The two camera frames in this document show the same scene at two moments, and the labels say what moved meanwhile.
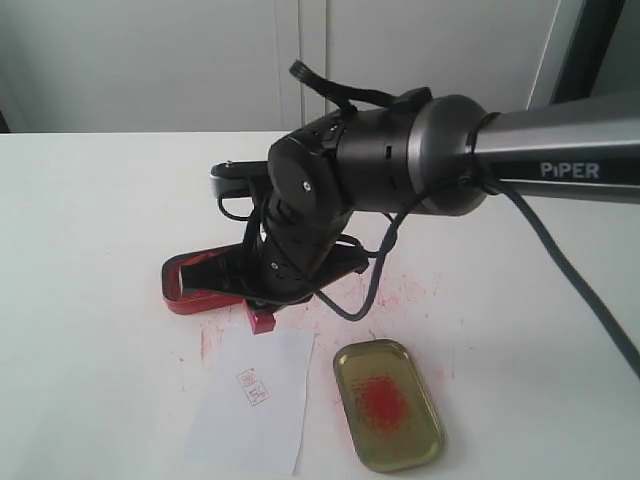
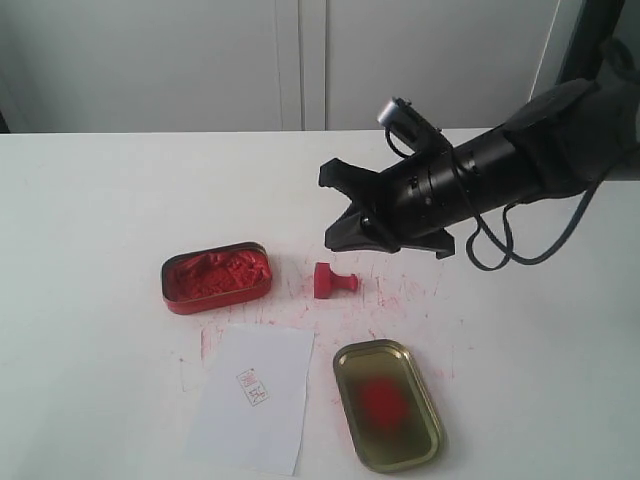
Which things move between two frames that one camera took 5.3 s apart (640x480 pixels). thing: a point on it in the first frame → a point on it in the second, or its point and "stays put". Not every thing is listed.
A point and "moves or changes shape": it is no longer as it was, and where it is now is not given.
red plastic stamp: [260, 322] moves or changes shape
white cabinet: [223, 66] stays put
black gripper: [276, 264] → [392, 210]
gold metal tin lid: [389, 410] stays put
